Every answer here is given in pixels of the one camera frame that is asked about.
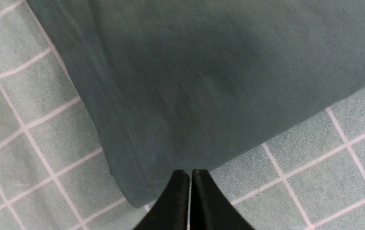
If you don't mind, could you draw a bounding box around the green long-sleeved shirt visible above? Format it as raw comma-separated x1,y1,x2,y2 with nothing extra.
27,0,365,208

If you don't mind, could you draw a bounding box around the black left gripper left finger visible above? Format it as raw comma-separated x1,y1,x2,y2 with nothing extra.
134,170,190,230

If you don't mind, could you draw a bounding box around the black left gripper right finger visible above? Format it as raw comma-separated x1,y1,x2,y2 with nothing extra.
190,169,254,230

